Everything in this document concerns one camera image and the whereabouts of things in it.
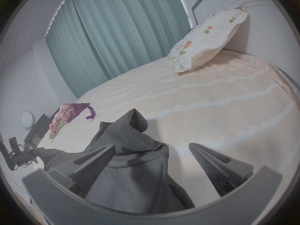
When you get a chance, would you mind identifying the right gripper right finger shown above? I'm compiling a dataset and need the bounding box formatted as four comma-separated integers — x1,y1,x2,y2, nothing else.
189,142,254,200

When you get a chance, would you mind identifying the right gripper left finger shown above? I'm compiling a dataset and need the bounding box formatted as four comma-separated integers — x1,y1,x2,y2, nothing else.
47,144,117,199

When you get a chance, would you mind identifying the black T-shirt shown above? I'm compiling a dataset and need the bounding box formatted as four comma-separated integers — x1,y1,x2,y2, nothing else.
37,108,196,215

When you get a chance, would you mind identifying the pile of clothes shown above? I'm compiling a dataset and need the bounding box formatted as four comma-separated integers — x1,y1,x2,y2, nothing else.
49,103,75,140

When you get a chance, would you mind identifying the bed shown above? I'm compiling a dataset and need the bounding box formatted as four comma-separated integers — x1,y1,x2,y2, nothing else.
35,0,300,211

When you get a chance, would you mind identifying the dark chest of drawers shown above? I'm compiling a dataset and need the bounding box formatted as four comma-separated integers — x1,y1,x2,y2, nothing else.
24,113,51,147

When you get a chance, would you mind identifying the round white mirror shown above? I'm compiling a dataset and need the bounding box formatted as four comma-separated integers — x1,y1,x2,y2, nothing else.
20,110,34,128

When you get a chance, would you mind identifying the purple satin garment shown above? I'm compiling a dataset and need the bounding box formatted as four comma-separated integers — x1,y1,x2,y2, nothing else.
70,102,97,120

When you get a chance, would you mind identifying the white printed pillow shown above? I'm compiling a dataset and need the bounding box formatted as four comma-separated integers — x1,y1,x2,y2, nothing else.
167,3,249,73

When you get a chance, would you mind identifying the blue-green curtain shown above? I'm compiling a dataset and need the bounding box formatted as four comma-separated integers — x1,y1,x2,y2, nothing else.
45,0,191,99

